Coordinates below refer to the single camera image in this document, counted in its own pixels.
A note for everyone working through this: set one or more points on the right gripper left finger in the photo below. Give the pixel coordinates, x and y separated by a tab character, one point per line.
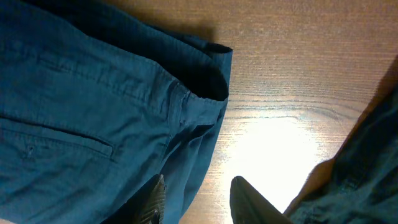
146	206

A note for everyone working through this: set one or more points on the dark garment pile right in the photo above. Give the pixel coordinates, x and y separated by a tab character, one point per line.
363	184

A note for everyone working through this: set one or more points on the navy blue shorts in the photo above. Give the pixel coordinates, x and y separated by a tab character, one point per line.
95	105

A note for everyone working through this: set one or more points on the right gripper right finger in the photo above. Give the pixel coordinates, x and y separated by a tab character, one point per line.
248	206

